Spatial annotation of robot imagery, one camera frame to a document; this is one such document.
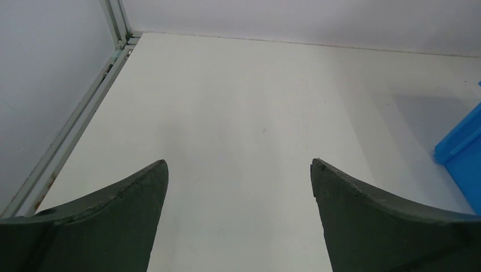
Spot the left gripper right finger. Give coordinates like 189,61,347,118
310,158,480,271

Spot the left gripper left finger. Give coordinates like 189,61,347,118
1,160,168,271

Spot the aluminium frame left post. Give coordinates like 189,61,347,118
1,1,134,218

